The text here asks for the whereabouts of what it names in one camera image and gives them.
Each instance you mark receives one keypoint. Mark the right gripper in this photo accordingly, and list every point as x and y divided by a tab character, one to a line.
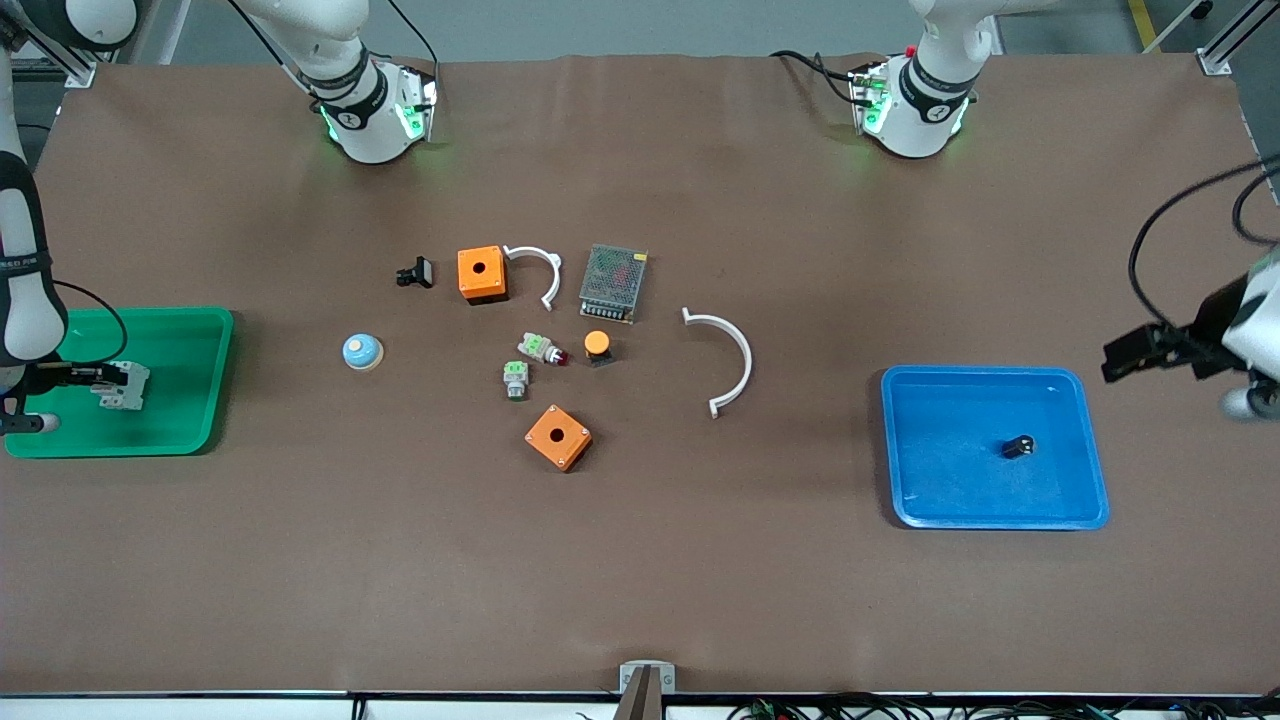
45	380

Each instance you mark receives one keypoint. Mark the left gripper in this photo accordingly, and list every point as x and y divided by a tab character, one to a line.
1208	325

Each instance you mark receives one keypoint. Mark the white circuit breaker red switch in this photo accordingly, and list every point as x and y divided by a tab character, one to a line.
125	387

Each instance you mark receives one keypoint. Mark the small black capacitor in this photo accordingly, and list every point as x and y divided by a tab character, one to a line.
1018	446

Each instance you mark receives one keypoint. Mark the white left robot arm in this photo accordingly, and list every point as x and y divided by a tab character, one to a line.
910	115

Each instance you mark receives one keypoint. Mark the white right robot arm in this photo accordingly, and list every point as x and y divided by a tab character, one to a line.
365	120

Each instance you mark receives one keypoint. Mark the green plastic tray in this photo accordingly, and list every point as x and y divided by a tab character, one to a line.
180	360

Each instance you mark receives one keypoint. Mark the blue plastic tray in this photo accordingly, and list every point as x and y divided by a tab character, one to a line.
990	480

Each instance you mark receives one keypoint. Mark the blue white dome button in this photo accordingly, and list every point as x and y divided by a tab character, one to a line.
361	351

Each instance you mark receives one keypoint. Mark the large white curved clamp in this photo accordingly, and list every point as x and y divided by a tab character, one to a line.
745	360

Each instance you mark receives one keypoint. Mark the small white curved clamp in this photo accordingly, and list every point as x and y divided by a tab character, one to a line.
551	268

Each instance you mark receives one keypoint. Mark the orange round buzzer black base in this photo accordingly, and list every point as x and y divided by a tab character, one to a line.
597	344

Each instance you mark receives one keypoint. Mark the metal mesh power supply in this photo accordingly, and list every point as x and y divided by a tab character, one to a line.
612	283

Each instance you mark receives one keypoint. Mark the brown table cover mat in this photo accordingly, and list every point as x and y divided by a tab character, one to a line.
640	570

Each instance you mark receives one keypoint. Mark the aluminium frame profile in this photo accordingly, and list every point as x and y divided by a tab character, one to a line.
1215	60
70	65

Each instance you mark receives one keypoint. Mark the orange push-button enclosure box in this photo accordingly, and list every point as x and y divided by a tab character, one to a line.
481	272
558	437

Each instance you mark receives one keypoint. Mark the green push button switch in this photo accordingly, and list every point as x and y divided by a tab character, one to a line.
515	380

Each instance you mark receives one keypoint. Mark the red pilot light switch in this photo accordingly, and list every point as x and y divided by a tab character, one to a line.
540	347

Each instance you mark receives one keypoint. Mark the grey metal camera bracket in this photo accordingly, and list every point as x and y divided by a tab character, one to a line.
630	672

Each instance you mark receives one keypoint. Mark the dark camera post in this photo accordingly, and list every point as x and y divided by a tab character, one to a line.
640	703

